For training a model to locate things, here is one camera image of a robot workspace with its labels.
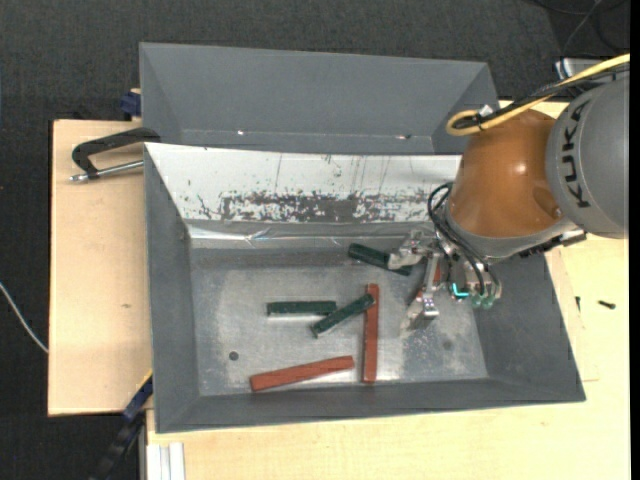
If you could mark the grey metal bin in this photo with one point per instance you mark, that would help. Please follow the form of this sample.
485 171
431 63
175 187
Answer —
300 93

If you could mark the small black screw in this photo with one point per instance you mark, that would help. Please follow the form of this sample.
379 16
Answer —
607 305

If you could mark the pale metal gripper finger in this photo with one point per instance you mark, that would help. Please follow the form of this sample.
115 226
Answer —
427 305
414 250

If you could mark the red-brown flat block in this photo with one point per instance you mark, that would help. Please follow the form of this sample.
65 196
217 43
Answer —
370 338
300 373

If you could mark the pale brown flat board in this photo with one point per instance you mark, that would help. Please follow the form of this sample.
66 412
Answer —
97 268

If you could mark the dark green flat block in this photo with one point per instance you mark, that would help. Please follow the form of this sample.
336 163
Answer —
367 254
300 308
342 315

